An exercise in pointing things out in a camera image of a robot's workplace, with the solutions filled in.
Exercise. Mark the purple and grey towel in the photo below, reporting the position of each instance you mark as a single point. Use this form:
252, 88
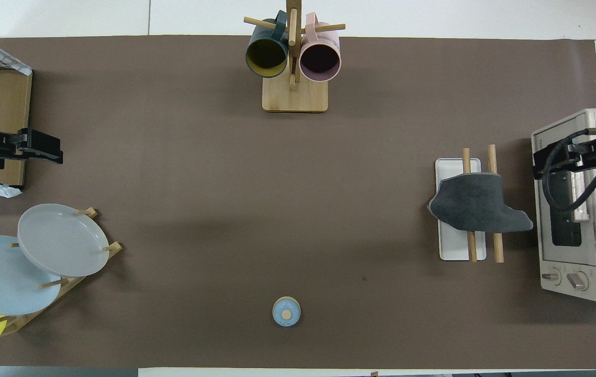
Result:
476, 207

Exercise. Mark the wooden plate rack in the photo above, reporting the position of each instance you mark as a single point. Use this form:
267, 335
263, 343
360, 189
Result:
113, 248

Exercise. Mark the white wooden towel rack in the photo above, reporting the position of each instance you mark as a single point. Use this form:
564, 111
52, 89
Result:
452, 246

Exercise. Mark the grey plate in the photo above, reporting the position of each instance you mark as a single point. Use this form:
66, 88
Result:
62, 241

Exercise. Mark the large brown table mat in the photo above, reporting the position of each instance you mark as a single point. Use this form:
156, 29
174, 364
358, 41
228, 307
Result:
277, 209

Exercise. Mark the dark green mug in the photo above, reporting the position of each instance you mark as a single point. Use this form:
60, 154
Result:
266, 55

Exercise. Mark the wooden mug tree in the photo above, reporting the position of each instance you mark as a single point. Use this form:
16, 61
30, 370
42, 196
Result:
295, 99

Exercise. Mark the pink mug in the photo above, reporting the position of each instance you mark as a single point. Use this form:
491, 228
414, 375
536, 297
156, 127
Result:
320, 58

